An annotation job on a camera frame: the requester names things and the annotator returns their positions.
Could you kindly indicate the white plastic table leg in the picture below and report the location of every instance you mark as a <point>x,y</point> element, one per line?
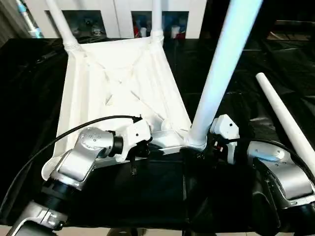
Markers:
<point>224,64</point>
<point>156,19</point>
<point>288,120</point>
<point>64,24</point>

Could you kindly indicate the white plastic table top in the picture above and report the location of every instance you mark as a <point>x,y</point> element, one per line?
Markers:
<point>118,78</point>

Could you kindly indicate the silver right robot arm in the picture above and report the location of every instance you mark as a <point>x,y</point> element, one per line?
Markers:
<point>285,172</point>

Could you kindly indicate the black work mat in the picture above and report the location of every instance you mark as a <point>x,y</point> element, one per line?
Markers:
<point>29,98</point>

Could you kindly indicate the white cabinet with glass doors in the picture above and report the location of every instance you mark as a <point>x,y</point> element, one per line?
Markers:
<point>118,12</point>

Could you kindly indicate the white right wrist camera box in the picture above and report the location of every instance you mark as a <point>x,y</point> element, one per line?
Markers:
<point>225,129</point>

